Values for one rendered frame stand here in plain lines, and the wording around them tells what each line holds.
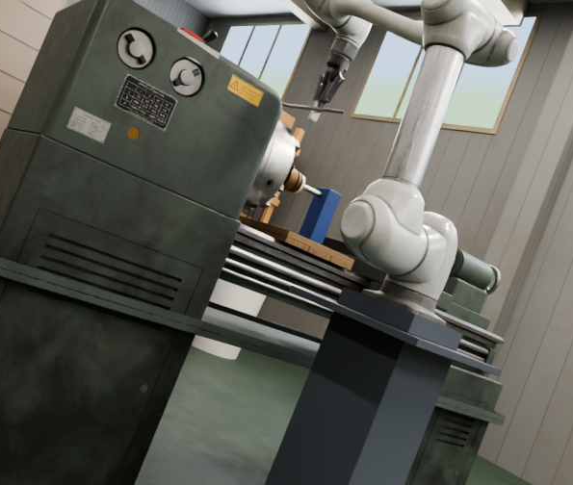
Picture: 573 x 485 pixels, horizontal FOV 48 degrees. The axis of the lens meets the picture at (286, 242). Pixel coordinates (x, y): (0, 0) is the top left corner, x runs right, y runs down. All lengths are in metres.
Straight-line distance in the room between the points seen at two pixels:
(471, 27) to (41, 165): 1.11
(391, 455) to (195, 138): 0.98
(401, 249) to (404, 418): 0.45
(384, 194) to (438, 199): 4.68
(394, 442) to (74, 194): 1.02
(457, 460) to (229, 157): 1.66
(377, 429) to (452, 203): 4.64
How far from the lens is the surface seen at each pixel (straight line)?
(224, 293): 4.81
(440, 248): 1.72
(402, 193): 1.59
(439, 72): 1.71
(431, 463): 2.75
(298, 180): 2.21
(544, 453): 5.36
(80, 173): 1.66
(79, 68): 1.66
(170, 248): 1.77
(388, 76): 7.30
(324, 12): 2.18
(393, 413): 1.69
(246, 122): 1.83
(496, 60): 1.88
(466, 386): 2.74
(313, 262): 2.13
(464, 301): 2.84
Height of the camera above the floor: 0.78
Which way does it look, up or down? 2 degrees up
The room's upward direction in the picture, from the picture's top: 22 degrees clockwise
